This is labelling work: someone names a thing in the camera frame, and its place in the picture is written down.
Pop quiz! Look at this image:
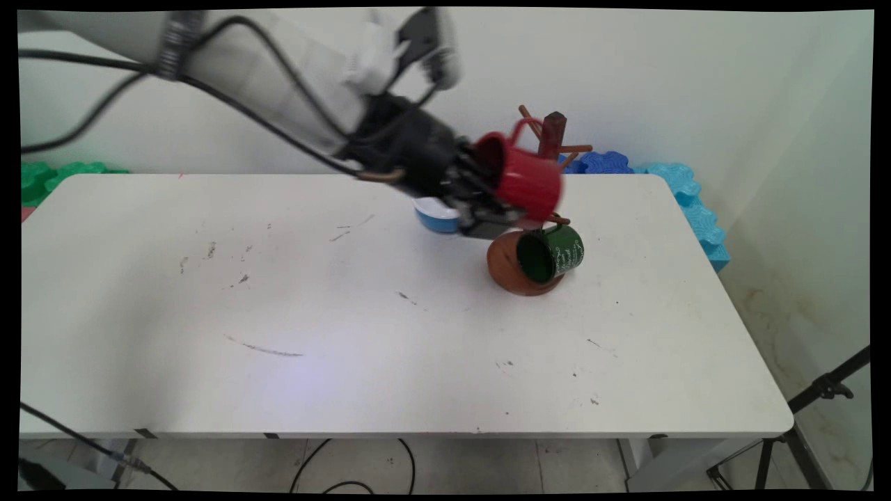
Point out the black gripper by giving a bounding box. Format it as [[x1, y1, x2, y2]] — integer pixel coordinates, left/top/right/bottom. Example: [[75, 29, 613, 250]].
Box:
[[347, 96, 530, 241]]

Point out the red enamel mug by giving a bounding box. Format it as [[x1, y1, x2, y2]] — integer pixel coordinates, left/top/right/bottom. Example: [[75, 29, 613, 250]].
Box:
[[472, 118, 566, 223]]

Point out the white and blue bowl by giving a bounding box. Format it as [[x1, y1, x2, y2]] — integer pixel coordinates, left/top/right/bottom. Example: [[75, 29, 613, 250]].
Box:
[[414, 197, 462, 235]]

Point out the brown wooden mug tree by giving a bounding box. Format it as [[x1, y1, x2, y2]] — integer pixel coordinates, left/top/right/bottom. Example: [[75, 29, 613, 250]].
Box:
[[486, 104, 594, 297]]

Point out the dark green enamel mug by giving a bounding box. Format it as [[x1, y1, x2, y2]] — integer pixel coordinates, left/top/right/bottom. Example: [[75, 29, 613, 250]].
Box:
[[515, 221, 585, 285]]

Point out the dark blue foam mat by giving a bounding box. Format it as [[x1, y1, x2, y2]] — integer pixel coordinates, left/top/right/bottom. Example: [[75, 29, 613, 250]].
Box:
[[559, 151, 636, 175]]

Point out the light blue foam mat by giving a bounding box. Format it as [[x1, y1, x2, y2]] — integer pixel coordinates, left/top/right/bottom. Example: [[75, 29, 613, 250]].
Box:
[[633, 162, 732, 273]]

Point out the white table leg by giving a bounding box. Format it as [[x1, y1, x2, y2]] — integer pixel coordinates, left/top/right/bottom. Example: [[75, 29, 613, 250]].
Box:
[[618, 435, 773, 493]]

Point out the green foam mat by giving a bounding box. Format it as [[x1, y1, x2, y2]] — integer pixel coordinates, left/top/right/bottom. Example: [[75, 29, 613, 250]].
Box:
[[21, 161, 130, 207]]

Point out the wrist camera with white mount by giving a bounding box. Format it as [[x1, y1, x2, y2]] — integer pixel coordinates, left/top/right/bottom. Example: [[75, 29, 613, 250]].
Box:
[[345, 7, 464, 95]]

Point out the black looping cable over arm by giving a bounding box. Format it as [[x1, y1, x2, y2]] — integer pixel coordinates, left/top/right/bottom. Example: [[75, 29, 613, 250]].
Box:
[[19, 15, 349, 154]]

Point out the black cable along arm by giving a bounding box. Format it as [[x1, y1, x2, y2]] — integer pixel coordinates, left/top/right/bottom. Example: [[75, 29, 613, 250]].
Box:
[[19, 49, 366, 178]]

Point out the black cable on floor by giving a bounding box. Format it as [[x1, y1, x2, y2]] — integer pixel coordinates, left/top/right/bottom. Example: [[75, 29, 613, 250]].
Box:
[[289, 438, 417, 495]]

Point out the black camera tripod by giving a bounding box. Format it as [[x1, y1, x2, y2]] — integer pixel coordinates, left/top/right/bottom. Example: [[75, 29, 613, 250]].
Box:
[[707, 346, 872, 491]]

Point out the black cable with connector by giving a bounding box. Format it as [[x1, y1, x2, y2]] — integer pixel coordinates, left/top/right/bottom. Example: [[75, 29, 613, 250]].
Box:
[[19, 402, 178, 491]]

